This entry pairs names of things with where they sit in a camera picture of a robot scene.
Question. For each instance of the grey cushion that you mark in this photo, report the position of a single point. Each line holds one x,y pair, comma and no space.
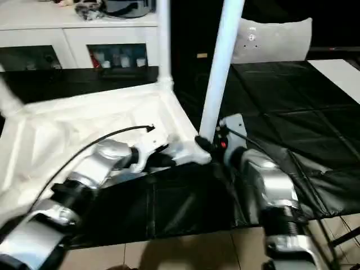
275,39

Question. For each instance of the black stand bar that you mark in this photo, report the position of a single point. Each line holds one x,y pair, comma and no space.
344,237

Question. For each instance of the black table mat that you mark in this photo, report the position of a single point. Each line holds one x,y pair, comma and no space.
292,124

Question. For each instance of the white flat board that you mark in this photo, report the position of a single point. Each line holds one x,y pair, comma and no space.
337,79

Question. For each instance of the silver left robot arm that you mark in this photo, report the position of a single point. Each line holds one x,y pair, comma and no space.
84,185

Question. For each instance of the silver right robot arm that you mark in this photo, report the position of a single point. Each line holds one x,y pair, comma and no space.
270,191

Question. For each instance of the white plastic table top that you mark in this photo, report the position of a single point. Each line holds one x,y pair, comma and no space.
67,129

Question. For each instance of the black cabinet with yellow label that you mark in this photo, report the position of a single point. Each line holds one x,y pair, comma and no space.
191,34

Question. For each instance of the black gear on cabinet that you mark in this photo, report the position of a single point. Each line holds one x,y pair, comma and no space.
118,7

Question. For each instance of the white glass-door cabinet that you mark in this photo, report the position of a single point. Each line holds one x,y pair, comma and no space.
67,34

